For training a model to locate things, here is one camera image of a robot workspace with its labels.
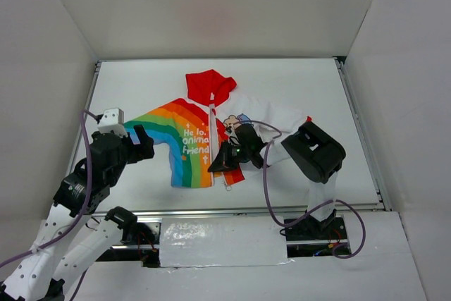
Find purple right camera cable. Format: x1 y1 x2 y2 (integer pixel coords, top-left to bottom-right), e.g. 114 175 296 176
237 120 366 259

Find rainbow and white kids jacket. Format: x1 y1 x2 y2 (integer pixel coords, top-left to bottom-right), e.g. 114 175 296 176
125 69 310 188

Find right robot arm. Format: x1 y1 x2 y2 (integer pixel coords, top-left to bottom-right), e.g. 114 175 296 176
208 119 346 238

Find white foil covered panel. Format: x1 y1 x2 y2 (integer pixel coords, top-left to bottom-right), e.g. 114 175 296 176
159 216 290 268

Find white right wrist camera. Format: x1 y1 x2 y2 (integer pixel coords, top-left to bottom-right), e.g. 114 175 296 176
225 126 240 145

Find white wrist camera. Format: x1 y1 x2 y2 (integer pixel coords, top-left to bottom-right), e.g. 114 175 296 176
225 126 240 145
97 108 128 137

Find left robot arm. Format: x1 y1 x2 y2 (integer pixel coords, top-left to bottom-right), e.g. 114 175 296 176
1 125 154 300

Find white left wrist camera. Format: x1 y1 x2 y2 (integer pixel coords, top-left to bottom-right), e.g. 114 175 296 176
97 108 128 137

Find aluminium table frame rail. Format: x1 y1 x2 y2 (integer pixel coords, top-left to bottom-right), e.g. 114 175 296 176
87 59 383 215

